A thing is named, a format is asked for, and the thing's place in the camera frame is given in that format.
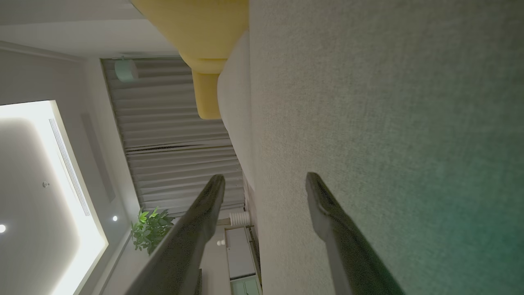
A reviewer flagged pale green round lamp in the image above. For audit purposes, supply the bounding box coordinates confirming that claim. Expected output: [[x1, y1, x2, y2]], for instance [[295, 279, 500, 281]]
[[114, 57, 139, 83]]

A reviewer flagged white ribbed lamp shade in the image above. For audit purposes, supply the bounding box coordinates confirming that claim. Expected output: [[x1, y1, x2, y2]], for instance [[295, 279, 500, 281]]
[[229, 211, 251, 227]]

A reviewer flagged large grey fabric sofa ottoman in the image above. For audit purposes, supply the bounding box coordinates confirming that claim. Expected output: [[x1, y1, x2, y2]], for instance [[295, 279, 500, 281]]
[[248, 0, 524, 295]]

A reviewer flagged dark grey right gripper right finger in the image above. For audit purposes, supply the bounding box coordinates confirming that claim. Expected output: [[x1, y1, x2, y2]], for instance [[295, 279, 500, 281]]
[[305, 172, 406, 295]]

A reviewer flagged grey pleated curtain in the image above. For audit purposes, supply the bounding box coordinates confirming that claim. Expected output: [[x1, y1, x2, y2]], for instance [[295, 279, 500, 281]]
[[102, 57, 246, 216]]

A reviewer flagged yellow sofa backrest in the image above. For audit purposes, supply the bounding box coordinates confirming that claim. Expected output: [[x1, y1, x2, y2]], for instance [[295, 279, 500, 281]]
[[131, 0, 249, 120]]

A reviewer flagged green leafy houseplant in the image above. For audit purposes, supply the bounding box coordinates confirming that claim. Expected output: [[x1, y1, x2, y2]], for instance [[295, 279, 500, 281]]
[[131, 207, 175, 255]]

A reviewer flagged white glass-door cabinet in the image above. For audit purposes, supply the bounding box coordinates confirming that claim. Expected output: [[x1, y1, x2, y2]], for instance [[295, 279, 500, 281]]
[[224, 226, 263, 295]]

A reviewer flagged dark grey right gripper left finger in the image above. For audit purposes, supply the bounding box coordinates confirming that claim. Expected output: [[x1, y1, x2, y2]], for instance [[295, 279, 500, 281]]
[[125, 175, 226, 295]]

